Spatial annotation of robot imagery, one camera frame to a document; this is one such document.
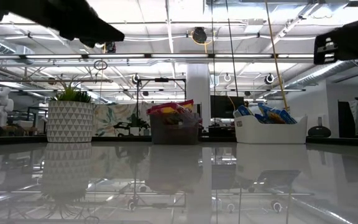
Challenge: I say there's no black hanging cable with loop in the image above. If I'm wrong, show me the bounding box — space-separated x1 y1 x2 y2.
224 0 239 98

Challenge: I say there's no white square pillar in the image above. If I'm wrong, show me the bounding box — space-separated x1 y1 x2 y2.
186 63 211 124

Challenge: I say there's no hanging wire ring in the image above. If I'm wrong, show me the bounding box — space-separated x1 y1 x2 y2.
93 60 108 71

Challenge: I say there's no black table frame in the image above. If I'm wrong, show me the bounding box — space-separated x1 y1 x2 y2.
0 135 358 147

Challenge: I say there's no white humanoid figure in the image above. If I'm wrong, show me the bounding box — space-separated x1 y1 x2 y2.
0 86 14 127

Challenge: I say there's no white plastic bin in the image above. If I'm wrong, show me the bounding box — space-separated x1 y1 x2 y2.
234 114 308 144

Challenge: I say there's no long ceiling light bar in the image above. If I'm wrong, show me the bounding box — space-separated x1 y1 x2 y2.
0 53 316 60

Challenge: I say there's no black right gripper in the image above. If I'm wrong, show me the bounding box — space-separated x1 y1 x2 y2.
313 18 358 65

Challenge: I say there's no black metal frame stand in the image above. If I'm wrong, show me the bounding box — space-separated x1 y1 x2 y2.
135 77 188 114

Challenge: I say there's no thin black hanging cable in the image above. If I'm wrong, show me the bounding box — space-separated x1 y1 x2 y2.
210 0 216 96

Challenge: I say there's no grey plastic bin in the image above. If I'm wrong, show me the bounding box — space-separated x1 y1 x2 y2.
149 111 200 146

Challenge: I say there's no green plant in patterned pot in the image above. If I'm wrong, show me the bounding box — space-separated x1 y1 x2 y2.
47 76 94 143

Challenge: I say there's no black round speaker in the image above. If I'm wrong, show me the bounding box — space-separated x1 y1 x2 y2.
307 116 332 138

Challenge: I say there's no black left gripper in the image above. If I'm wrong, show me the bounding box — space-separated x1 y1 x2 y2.
42 0 126 48

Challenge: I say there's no black ceiling cord reel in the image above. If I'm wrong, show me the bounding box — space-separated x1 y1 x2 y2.
103 41 117 54
190 27 218 54

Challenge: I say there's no black monitor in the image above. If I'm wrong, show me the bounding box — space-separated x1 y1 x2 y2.
209 95 249 119

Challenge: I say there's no floral patterned partition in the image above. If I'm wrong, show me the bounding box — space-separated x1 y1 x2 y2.
92 102 202 138

